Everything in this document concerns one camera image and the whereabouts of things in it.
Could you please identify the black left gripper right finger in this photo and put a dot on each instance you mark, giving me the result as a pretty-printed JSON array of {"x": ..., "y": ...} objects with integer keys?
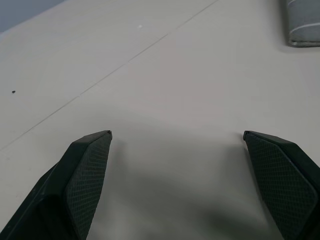
[{"x": 282, "y": 180}]

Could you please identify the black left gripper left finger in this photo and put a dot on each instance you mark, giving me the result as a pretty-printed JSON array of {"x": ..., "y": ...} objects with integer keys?
[{"x": 75, "y": 180}]

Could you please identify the grey fabric item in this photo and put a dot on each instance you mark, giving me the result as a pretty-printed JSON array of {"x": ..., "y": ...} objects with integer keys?
[{"x": 303, "y": 22}]

